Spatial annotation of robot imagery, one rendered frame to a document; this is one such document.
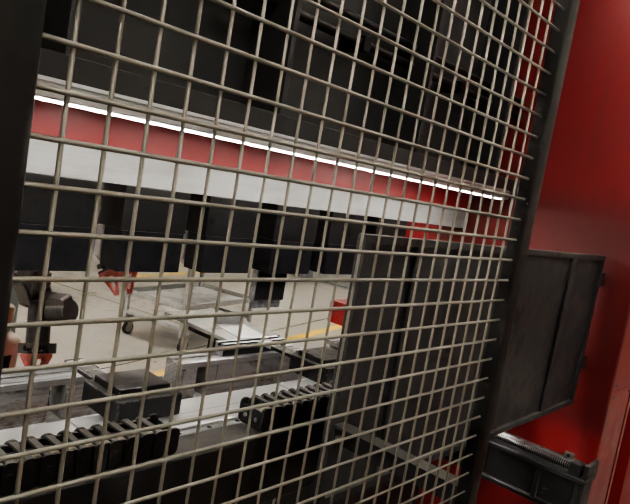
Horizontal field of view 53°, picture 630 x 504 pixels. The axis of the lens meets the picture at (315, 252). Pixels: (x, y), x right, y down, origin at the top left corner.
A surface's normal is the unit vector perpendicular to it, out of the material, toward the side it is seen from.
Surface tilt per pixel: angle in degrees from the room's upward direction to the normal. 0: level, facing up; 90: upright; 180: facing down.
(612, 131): 90
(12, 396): 90
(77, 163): 90
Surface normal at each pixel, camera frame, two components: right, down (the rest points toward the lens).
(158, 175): 0.73, 0.19
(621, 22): -0.66, -0.04
